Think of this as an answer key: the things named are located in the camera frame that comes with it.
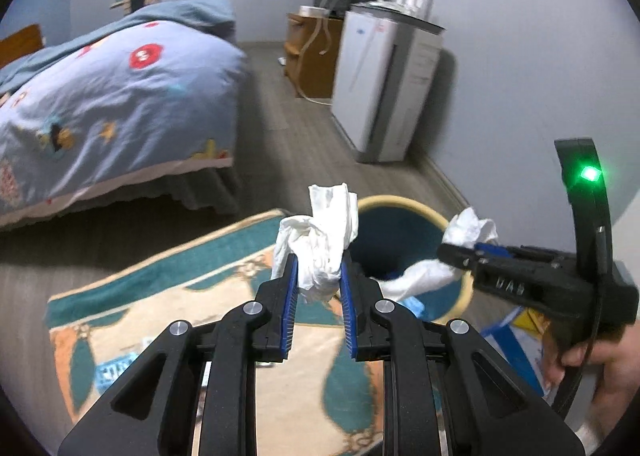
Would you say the yellow teal trash bin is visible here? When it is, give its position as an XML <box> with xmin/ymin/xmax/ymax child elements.
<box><xmin>349</xmin><ymin>195</ymin><xmax>473</xmax><ymax>325</ymax></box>

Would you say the white air purifier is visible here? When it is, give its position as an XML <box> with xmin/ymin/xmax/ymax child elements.
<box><xmin>331</xmin><ymin>0</ymin><xmax>444</xmax><ymax>163</ymax></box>

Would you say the blue cartoon bed quilt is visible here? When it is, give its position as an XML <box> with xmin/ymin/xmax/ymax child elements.
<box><xmin>1</xmin><ymin>0</ymin><xmax>245</xmax><ymax>227</ymax></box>

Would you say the blue pill blister pack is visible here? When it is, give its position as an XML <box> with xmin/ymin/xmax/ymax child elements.
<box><xmin>93</xmin><ymin>352</ymin><xmax>139</xmax><ymax>394</ymax></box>

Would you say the wooden cabinet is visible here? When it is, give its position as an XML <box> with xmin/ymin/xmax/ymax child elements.
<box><xmin>283</xmin><ymin>12</ymin><xmax>343</xmax><ymax>99</ymax></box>

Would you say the person's right hand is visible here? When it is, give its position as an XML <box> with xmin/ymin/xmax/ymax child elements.
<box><xmin>541</xmin><ymin>321</ymin><xmax>639</xmax><ymax>439</ymax></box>

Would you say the teal orange patterned rug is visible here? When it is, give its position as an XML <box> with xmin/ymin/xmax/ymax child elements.
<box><xmin>44</xmin><ymin>210</ymin><xmax>383</xmax><ymax>455</ymax></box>

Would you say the wooden headboard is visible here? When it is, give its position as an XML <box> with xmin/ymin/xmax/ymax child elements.
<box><xmin>0</xmin><ymin>24</ymin><xmax>44</xmax><ymax>68</ymax></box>

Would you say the white tissue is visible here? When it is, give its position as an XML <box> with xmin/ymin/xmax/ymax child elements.
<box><xmin>372</xmin><ymin>205</ymin><xmax>500</xmax><ymax>304</ymax></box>
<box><xmin>271</xmin><ymin>183</ymin><xmax>359</xmax><ymax>303</ymax></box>

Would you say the blue yellow cardboard box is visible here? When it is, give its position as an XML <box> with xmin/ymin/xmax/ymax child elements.
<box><xmin>480</xmin><ymin>306</ymin><xmax>551</xmax><ymax>398</ymax></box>

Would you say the light blue face mask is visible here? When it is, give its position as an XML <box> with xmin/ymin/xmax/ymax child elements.
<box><xmin>399</xmin><ymin>297</ymin><xmax>425</xmax><ymax>319</ymax></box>

